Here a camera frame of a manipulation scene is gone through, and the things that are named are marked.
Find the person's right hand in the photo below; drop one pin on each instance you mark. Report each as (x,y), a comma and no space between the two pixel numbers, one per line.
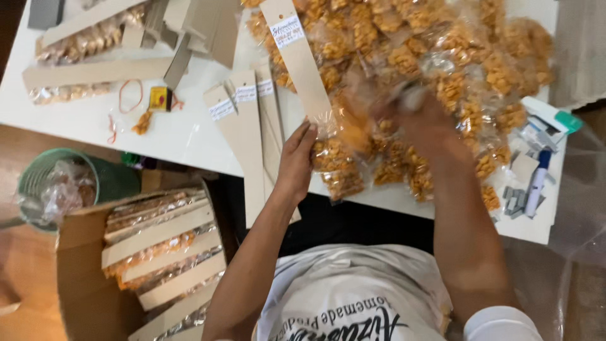
(426,128)

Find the person's left hand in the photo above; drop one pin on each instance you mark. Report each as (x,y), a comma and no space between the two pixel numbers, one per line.
(294,165)

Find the person's left fingers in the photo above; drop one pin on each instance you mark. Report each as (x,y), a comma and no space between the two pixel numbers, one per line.
(303,139)

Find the person's right fingers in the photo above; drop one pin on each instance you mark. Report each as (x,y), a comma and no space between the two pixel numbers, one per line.
(393,116)

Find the grey stapler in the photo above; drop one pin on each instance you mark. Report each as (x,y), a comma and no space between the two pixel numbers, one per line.
(411,97)

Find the clear orange snack packet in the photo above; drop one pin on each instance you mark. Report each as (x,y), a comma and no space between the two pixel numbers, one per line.
(337,165)

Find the long labelled cardboard strip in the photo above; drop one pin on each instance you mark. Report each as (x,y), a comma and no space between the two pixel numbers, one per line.
(298,61)

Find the heap of orange snack packets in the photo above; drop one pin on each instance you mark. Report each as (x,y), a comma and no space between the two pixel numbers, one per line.
(449,57)

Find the small cardboard piece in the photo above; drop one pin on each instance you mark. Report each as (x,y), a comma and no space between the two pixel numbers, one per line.
(524,166)

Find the heap of grey staple bars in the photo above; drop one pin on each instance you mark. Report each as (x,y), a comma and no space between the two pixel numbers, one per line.
(513,201)

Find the small yellow box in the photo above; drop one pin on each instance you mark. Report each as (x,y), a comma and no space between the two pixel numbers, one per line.
(159,98)

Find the pile of plain cardboard strips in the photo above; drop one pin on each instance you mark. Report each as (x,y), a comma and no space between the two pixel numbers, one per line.
(203,23)

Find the white and blue marker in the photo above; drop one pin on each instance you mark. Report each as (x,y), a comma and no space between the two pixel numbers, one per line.
(537,184)

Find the white printed shirt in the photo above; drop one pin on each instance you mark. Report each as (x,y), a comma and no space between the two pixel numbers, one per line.
(350,293)

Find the small loose snack packet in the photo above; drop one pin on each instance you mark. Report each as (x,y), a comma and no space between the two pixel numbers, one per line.
(141,123)

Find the stack of packed snack strips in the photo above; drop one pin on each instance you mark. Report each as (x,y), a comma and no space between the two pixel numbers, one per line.
(161,251)

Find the orange rubber band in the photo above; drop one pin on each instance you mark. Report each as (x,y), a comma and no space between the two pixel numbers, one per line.
(120,97)

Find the red rubber band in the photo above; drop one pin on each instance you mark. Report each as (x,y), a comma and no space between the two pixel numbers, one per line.
(112,132)

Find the green plastic bucket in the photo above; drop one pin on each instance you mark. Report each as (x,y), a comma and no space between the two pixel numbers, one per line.
(111,177)

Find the large clear plastic sheet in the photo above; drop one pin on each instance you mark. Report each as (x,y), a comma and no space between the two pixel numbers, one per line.
(580,199)

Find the cardboard strip with snack packets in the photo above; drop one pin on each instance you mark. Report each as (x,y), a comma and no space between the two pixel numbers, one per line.
(90,75)
(90,33)

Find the crumpled clear plastic bags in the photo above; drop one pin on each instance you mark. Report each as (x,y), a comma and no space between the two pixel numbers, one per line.
(64,189)

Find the brown cardboard carton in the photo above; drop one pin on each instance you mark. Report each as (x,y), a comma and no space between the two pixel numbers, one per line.
(90,284)

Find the grey flat board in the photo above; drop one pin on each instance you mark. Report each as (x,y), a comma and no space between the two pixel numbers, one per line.
(43,12)

